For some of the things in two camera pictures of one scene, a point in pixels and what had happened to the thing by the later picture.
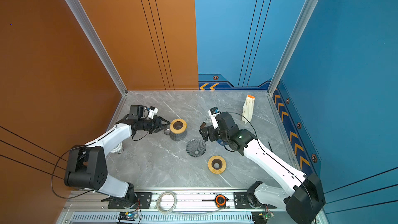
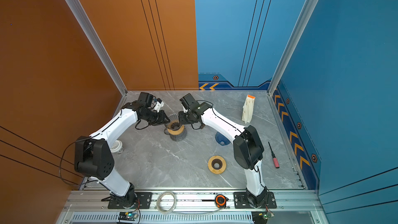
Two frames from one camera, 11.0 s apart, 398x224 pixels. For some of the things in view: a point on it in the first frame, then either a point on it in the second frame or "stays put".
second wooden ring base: [216, 164] stays put
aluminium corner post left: [73, 3] stays put
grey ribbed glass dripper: [196, 148] -> [173, 122]
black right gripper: [211, 130] -> [181, 119]
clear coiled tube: [158, 199] stays put
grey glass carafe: [175, 136] stays put
